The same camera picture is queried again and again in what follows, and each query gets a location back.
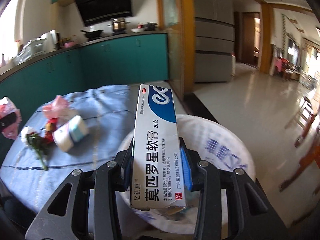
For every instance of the teal kitchen cabinets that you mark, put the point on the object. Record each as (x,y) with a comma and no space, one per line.
(116,60)

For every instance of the red snack wrapper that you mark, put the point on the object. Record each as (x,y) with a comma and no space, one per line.
(51,126)

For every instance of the green leafy vegetable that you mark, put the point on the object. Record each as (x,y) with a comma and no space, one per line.
(37,143)

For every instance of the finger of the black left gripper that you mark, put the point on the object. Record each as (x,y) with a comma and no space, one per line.
(7,120)

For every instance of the black wok pan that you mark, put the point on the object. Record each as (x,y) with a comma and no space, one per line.
(92,34)

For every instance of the blue checked tablecloth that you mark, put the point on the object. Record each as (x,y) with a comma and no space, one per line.
(101,119)

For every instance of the steel stock pot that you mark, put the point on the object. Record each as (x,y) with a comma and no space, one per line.
(118,25)

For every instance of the wooden glass door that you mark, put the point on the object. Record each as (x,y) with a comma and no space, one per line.
(176,17)

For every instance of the white bowl on counter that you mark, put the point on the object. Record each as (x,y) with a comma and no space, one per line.
(137,30)

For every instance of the white blue ointment box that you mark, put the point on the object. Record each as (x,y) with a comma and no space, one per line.
(157,173)

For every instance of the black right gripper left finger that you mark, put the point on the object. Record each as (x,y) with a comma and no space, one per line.
(65,214)

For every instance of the pink plastic bag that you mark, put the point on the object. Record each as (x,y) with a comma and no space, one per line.
(58,108)
(7,107)

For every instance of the black range hood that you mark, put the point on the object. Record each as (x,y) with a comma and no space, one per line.
(97,11)

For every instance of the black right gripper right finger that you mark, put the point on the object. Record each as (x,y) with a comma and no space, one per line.
(249,213)

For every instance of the white printed trash bag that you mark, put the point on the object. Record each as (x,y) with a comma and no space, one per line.
(215,144)

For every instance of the black pot on counter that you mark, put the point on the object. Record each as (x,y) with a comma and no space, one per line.
(150,26)

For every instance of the white dish rack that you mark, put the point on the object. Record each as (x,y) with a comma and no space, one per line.
(32,49)

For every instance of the white tissue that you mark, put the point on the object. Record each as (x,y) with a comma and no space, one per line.
(26,131)

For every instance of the grey refrigerator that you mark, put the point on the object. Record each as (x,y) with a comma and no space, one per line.
(214,36)

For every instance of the white teal small box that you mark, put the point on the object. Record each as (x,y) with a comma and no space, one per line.
(70,133)

